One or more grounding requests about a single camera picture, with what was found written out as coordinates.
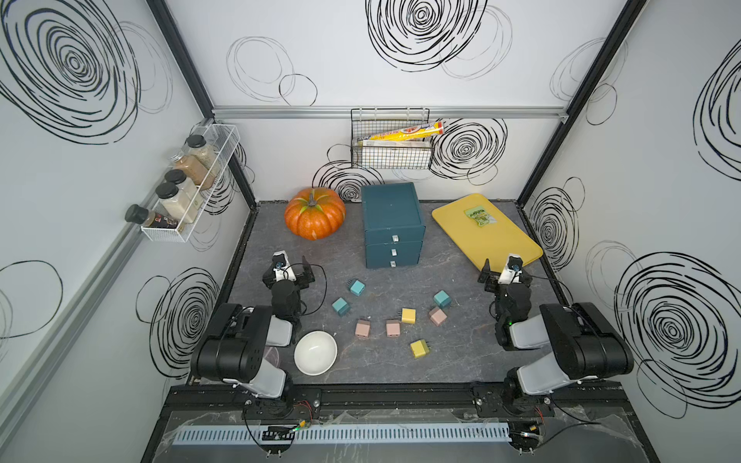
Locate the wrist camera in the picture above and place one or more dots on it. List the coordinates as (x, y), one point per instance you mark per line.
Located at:
(512, 270)
(281, 267)

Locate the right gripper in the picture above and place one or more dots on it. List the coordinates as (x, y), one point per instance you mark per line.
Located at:
(493, 280)

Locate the white spice jar near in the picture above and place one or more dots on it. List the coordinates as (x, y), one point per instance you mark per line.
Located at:
(177, 203)

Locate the brown spice jar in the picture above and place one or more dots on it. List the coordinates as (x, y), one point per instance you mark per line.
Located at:
(194, 169)

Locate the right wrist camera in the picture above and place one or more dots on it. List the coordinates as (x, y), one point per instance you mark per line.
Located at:
(512, 270)

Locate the yellow tube package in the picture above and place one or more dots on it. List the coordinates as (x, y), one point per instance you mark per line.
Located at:
(409, 133)

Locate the white spice jar middle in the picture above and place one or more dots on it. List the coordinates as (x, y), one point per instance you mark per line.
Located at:
(186, 185)

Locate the black wire basket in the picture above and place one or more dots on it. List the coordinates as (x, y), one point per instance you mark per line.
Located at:
(376, 141)

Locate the yellow plug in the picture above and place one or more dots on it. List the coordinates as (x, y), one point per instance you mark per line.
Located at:
(419, 349)
(408, 316)

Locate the orange pumpkin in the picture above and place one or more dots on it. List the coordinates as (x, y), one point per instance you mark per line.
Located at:
(315, 213)

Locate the clear acrylic spice shelf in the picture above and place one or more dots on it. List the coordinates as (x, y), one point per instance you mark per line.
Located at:
(226, 141)

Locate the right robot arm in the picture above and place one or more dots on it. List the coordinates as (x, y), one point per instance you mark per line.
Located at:
(584, 345)

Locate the dark spice jar lying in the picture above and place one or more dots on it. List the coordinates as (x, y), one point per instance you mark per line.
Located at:
(149, 218)

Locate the pink plug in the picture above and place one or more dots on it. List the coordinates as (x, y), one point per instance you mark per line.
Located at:
(437, 316)
(363, 329)
(393, 328)

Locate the teal drawer cabinet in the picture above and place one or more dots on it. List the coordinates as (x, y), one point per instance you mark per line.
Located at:
(394, 225)

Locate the grey slotted cable duct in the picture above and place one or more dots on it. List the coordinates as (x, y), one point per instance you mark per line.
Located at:
(324, 434)

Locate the white bowl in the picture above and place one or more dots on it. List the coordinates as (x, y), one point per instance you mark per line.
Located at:
(315, 353)

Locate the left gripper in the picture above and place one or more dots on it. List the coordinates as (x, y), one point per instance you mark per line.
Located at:
(301, 282)

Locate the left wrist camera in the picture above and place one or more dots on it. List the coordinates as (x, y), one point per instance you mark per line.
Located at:
(281, 267)

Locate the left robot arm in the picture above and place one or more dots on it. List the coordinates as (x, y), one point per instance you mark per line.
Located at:
(231, 351)

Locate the spice jar far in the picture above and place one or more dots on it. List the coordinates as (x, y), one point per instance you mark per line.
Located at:
(202, 150)

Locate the yellow cutting board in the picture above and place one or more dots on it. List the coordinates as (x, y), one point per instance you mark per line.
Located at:
(485, 234)

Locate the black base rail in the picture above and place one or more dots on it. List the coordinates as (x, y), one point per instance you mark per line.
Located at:
(485, 400)

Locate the teal plug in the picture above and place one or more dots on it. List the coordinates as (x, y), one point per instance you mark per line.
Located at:
(442, 299)
(357, 287)
(341, 306)

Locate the white spice jar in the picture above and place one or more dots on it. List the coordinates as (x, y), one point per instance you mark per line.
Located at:
(177, 203)
(186, 185)

